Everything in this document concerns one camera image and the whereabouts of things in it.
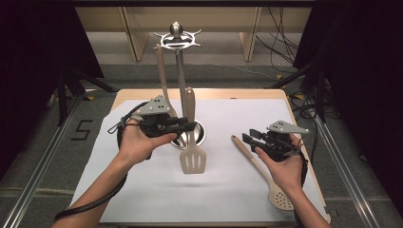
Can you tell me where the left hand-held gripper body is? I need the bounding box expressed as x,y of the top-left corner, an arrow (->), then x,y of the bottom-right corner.
136,95 -> 183,139

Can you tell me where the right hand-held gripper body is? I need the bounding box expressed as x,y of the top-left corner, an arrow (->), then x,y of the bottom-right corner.
261,120 -> 311,163

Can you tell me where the beige slotted spatula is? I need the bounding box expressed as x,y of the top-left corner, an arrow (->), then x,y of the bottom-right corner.
179,86 -> 207,175

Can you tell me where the steel utensil stand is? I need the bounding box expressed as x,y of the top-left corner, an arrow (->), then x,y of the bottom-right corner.
154,21 -> 207,150

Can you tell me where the beige solid spatula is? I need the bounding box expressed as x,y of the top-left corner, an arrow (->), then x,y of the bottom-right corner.
155,43 -> 179,118

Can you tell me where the beige skimmer spoon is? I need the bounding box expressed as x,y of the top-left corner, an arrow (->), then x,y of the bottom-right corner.
230,134 -> 296,212

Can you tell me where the person's left hand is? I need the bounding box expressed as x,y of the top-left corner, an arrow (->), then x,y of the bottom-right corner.
118,118 -> 178,169

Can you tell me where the person's right hand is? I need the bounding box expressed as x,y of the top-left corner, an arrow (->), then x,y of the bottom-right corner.
255,134 -> 304,196

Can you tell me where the black tripod stand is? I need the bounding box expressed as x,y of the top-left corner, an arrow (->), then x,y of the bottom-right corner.
264,60 -> 328,123
56,63 -> 118,127

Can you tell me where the white table sheet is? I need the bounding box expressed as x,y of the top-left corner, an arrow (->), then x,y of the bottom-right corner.
69,98 -> 329,224

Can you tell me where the dark curtain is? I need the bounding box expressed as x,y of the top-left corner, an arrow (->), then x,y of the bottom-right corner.
293,0 -> 403,217
0,0 -> 104,179

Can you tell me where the wooden shelf unit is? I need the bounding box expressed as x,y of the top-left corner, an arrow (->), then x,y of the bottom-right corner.
75,7 -> 313,63

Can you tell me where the right hand-held gripper cable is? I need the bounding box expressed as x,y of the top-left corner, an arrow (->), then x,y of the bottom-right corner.
293,148 -> 311,228

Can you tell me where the hand-held gripper cable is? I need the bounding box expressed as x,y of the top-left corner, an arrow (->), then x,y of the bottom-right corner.
293,148 -> 311,228
54,101 -> 150,222

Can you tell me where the white floor cable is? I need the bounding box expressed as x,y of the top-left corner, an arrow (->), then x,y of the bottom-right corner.
208,63 -> 277,82

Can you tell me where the aluminium floor rail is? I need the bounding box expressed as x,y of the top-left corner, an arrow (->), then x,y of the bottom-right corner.
0,94 -> 84,228
312,115 -> 386,228

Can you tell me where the left hand-held gripper cable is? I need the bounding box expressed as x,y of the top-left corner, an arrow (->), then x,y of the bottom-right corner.
54,101 -> 150,222

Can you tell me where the bundle of black cables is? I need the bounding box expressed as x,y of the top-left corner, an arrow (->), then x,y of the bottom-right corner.
255,7 -> 300,75

